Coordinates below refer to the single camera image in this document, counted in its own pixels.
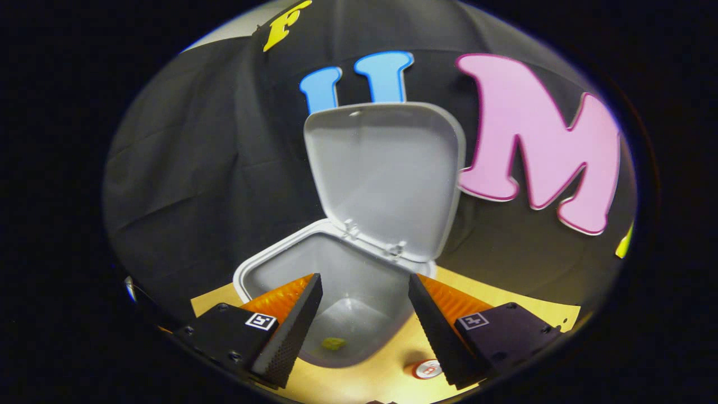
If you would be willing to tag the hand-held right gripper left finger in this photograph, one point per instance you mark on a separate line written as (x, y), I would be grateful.
(294, 331)

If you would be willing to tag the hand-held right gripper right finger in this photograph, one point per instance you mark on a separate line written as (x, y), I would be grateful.
(435, 331)

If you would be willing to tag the red pop can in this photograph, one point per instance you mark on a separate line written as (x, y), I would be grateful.
(427, 370)

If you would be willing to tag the yellow paper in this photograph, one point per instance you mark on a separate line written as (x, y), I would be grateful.
(334, 344)

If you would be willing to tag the white desktop garbage bin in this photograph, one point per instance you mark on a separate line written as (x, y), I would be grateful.
(387, 179)

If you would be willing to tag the wooden desktop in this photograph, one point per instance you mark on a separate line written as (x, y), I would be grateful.
(359, 384)

